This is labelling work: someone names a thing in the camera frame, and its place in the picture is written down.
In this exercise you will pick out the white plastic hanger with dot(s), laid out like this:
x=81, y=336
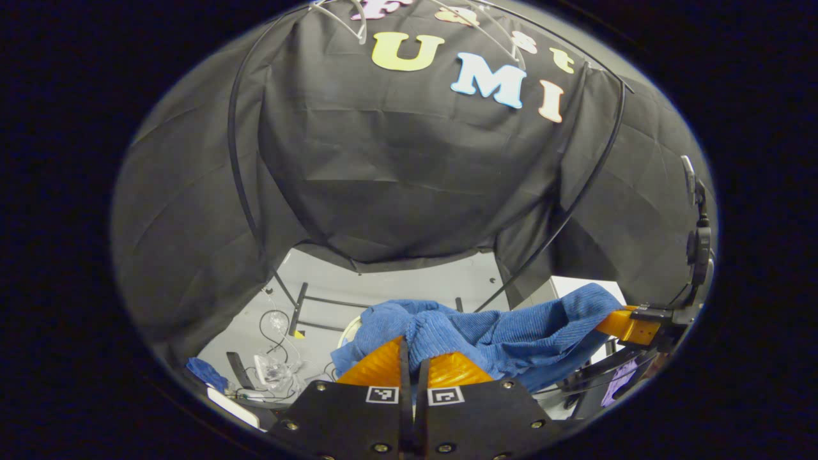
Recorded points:
x=362, y=29
x=486, y=30

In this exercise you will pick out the purple cloth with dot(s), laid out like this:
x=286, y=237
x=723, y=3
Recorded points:
x=618, y=382

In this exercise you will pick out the clear plastic bag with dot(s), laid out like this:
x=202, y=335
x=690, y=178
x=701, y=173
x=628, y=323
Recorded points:
x=275, y=370

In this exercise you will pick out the white flat device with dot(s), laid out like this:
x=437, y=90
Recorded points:
x=231, y=407

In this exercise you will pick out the cream round laundry hamper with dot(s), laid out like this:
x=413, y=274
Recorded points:
x=350, y=329

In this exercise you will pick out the small blue cloth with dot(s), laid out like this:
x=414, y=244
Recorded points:
x=206, y=372

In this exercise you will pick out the black mounted device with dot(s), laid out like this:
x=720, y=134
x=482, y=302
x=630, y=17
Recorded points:
x=702, y=246

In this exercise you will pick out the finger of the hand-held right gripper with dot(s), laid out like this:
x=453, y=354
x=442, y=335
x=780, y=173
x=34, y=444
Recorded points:
x=629, y=327

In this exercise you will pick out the black backdrop cloth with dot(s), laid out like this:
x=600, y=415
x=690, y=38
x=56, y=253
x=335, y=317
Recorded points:
x=396, y=179

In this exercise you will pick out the black clothes rack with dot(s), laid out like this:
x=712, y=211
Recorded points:
x=298, y=308

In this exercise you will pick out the white box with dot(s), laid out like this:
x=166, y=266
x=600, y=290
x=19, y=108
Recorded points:
x=562, y=289

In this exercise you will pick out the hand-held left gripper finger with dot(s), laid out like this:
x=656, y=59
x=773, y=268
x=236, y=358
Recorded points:
x=422, y=409
x=407, y=409

